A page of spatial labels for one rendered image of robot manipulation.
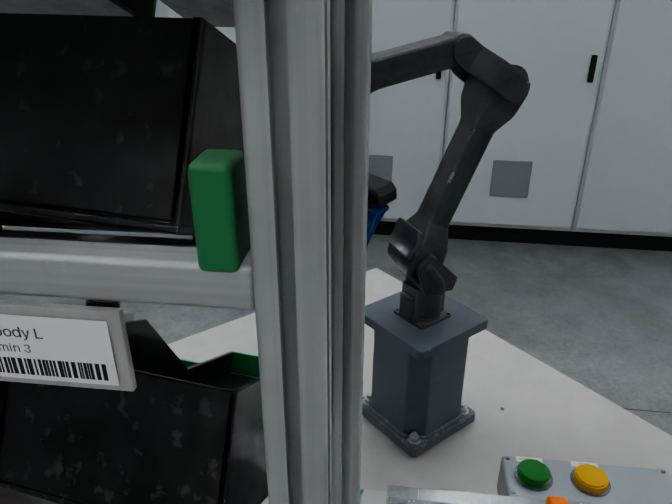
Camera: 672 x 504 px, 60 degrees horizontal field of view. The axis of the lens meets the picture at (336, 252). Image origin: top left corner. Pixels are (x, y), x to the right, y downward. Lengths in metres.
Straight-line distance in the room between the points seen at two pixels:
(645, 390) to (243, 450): 2.50
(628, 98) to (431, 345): 2.89
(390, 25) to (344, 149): 3.08
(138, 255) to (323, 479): 0.09
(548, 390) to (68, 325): 1.02
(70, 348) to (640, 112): 3.54
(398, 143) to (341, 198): 3.18
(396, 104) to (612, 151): 1.23
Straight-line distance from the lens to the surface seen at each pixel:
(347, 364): 0.39
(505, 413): 1.08
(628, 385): 2.74
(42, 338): 0.20
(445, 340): 0.87
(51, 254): 0.19
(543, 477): 0.83
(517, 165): 3.58
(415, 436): 0.97
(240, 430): 0.29
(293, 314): 0.17
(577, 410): 1.12
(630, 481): 0.88
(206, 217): 0.16
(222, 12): 0.44
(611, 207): 3.79
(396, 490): 0.79
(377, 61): 0.73
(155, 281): 0.18
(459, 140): 0.84
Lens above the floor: 1.55
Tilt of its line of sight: 26 degrees down
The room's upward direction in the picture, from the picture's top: straight up
